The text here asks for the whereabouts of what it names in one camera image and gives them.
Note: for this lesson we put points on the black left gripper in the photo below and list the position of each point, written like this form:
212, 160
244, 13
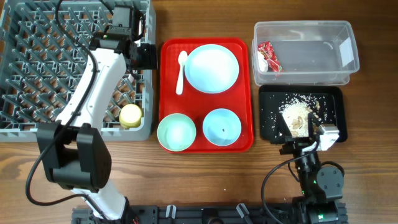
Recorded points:
150, 57

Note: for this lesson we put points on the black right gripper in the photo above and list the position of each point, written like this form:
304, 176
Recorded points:
296, 144

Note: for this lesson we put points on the yellow plastic cup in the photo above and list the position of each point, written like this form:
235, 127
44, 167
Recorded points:
130, 116

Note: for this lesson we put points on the white tissue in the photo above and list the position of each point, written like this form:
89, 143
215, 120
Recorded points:
262, 62

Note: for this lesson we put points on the red strawberry cake wrapper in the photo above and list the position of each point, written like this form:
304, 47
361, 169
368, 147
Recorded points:
267, 50

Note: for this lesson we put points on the pink plastic fork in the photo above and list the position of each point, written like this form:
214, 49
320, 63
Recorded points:
131, 77

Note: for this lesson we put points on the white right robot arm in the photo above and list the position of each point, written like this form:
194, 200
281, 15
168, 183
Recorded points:
321, 182

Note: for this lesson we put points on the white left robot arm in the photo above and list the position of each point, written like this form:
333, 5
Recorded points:
72, 150

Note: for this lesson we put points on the black food waste tray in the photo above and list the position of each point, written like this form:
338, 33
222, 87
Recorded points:
332, 91

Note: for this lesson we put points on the clear plastic waste bin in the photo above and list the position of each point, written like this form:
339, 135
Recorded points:
310, 52

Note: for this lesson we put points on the grey dishwasher rack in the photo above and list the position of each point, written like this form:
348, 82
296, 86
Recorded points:
43, 59

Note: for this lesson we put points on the rice and food scraps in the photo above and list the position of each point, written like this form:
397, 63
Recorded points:
295, 108

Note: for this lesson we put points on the cream plastic spoon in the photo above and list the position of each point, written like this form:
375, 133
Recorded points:
182, 58

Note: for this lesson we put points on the large light blue plate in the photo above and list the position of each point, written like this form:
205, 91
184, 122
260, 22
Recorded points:
211, 68

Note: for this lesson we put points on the red plastic tray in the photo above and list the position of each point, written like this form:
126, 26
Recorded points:
196, 104

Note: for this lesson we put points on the light blue small bowl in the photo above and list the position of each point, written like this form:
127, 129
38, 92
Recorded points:
222, 127

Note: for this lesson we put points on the mint green bowl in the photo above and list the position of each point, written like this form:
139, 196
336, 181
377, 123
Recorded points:
176, 132

